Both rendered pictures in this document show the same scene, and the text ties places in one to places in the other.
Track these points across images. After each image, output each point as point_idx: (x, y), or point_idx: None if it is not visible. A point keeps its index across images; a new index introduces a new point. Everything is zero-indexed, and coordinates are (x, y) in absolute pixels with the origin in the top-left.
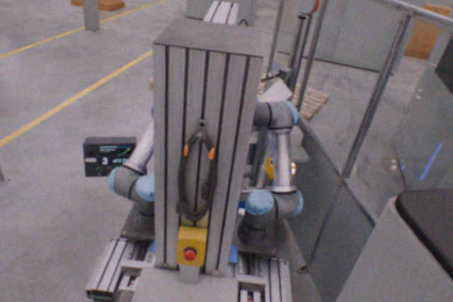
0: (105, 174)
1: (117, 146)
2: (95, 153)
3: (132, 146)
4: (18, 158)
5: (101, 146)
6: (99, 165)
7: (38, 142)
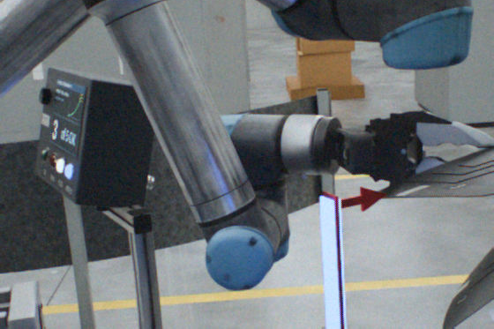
0: (48, 175)
1: (72, 85)
2: (51, 101)
3: (86, 87)
4: (413, 316)
5: (59, 79)
6: (48, 140)
7: (486, 308)
